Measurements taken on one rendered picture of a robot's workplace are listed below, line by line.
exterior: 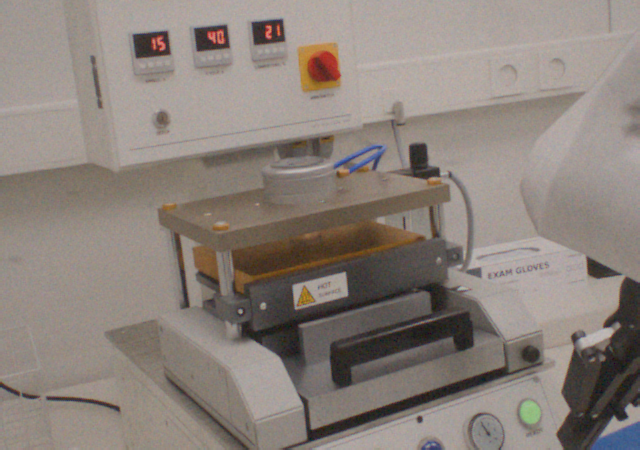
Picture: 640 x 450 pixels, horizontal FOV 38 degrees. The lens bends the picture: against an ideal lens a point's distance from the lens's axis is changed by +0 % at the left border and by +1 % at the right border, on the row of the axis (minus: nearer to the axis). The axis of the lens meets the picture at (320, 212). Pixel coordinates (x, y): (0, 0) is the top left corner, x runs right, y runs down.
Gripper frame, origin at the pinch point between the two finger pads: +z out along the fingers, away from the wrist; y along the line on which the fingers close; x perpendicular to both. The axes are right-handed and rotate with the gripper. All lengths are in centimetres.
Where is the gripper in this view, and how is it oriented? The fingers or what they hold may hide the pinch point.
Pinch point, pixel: (583, 426)
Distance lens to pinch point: 90.6
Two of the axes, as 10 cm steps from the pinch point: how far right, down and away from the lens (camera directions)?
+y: -9.4, 0.6, -3.3
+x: 2.8, 7.0, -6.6
